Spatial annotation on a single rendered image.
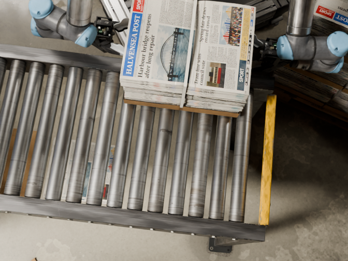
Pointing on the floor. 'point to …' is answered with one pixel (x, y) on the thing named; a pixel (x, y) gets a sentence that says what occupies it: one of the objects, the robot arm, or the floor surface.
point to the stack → (335, 10)
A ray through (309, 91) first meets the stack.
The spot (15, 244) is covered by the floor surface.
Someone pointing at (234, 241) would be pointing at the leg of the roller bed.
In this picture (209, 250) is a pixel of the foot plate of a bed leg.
